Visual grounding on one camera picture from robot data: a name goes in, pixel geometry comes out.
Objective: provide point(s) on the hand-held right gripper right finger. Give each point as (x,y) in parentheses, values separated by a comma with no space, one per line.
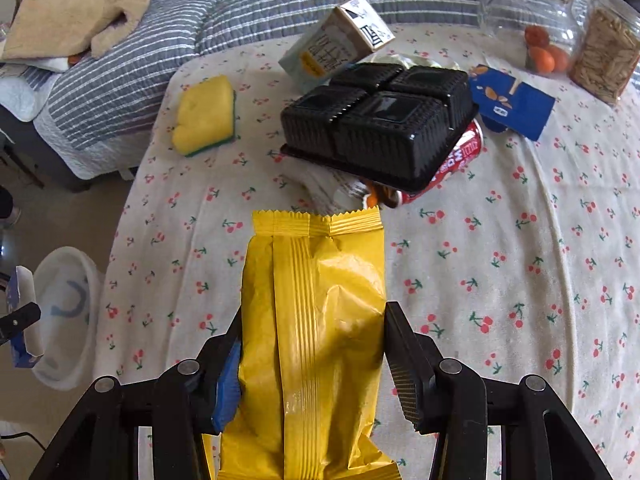
(405,385)

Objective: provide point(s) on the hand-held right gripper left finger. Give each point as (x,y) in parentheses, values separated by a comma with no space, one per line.
(227,385)

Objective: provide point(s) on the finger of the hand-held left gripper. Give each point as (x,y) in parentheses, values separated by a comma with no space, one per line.
(20,317)

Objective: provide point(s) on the blue white box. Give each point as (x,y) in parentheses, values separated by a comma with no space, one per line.
(20,355)

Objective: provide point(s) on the white trash bin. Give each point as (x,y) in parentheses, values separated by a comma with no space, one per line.
(75,320)

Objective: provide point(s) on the yellow snack packet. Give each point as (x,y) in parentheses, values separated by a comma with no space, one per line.
(320,335)

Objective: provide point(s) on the crumpled white paper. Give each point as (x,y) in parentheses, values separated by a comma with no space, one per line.
(320,185)

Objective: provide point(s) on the white quilted cloth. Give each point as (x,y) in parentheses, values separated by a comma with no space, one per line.
(22,90)

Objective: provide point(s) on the red snack wrapper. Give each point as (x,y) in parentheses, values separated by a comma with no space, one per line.
(467,147)

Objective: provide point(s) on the black plastic tray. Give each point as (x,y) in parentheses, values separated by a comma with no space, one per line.
(370,125)

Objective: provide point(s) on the yellow green sponge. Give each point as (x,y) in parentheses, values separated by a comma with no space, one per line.
(202,110)

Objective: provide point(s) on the blue snack packet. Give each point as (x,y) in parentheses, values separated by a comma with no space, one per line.
(525,105)

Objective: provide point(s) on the grey striped quilt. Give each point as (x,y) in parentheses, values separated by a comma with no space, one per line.
(150,35)

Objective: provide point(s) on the beige fleece blanket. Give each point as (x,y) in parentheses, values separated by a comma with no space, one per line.
(75,5)

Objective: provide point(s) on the small drink carton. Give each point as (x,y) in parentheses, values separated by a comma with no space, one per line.
(330,42)

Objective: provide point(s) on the orange tangerine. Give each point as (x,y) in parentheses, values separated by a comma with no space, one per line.
(561,57)
(542,59)
(537,35)

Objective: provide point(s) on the clear jar of seeds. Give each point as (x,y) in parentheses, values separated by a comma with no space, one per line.
(605,55)

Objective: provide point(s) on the clear glass jar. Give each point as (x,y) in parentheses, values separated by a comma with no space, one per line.
(505,10)

